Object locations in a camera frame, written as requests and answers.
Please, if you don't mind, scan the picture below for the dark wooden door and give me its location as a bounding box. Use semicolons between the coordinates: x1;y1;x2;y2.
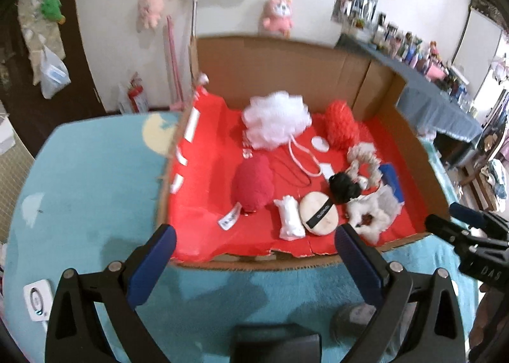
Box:
0;0;106;157

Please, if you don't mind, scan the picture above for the pink cat plush toy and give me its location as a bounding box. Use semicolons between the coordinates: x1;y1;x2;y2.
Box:
260;0;295;35

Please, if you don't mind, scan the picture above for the red fluffy mitt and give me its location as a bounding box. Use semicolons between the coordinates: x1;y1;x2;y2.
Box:
218;154;276;232

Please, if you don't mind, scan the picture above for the red chenille sponge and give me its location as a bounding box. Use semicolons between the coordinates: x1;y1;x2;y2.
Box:
324;100;360;151

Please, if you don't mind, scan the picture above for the white mesh bath pouf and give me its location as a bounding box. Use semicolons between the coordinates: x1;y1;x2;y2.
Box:
241;91;323;178

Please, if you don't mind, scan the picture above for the white fluffy scrunchie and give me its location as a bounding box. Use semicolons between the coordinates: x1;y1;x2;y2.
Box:
345;184;403;245

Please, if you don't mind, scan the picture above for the row of cosmetic bottles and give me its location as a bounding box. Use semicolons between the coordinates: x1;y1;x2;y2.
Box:
372;12;478;109

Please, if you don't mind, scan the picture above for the red lined cardboard box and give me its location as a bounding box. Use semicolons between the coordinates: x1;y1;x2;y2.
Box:
157;35;454;271

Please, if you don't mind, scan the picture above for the green plush toy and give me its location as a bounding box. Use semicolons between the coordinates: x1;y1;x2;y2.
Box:
41;0;66;25

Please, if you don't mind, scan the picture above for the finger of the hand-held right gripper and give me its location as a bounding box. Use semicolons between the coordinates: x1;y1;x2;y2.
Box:
424;214;480;257
449;202;509;242

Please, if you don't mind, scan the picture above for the beige powder puff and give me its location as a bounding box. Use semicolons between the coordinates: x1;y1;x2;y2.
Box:
299;191;339;236

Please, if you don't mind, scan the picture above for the black mesh pouf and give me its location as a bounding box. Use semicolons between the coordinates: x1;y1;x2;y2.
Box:
328;172;363;205

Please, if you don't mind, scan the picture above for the white square device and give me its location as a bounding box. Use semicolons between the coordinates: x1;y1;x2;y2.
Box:
23;279;54;323

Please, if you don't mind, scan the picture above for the person's right forearm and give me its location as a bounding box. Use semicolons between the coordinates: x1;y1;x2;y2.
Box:
469;283;509;363

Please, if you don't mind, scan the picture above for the white small packet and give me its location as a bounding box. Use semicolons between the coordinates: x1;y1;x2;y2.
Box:
274;195;307;241

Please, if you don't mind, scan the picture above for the pale pink plush toy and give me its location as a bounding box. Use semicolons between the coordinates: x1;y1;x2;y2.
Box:
137;0;165;30

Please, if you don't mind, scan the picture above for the pink pole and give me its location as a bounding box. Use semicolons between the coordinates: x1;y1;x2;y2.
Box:
165;15;187;109

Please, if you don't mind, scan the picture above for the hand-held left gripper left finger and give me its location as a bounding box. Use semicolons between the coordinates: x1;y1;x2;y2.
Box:
45;224;178;363

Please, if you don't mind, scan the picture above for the white wardrobe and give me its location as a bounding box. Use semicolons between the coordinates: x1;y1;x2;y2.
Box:
453;0;509;81

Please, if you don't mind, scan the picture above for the dark suitcase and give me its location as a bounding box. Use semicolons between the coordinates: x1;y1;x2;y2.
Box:
471;0;509;25

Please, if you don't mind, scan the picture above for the grey cloth covered desk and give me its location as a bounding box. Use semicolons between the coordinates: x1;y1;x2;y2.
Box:
336;33;484;145

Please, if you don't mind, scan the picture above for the hanging plastic bag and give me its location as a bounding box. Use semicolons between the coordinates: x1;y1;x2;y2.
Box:
40;45;71;100

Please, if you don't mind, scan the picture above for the thin dark hair elastic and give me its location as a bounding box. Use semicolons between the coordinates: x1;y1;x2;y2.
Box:
270;156;313;189

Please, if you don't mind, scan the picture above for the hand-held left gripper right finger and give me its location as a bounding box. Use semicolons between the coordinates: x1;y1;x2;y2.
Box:
334;224;467;363

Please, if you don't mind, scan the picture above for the cream lace scrunchie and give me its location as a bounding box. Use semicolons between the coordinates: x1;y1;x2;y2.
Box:
346;143;383;189

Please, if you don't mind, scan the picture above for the beige hanging fabric organizer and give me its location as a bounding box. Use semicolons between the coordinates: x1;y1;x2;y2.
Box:
18;0;66;85

